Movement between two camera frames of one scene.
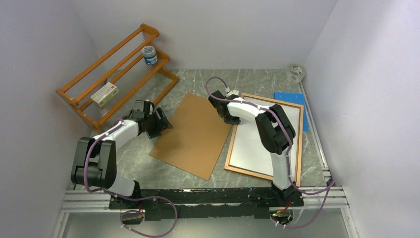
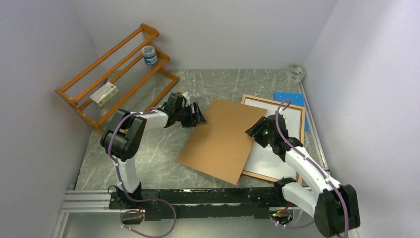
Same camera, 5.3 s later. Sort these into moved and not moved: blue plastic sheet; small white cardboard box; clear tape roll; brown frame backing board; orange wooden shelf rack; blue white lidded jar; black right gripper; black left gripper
Moved: black left gripper; black right gripper; brown frame backing board
Not moved: blue plastic sheet; clear tape roll; blue white lidded jar; orange wooden shelf rack; small white cardboard box
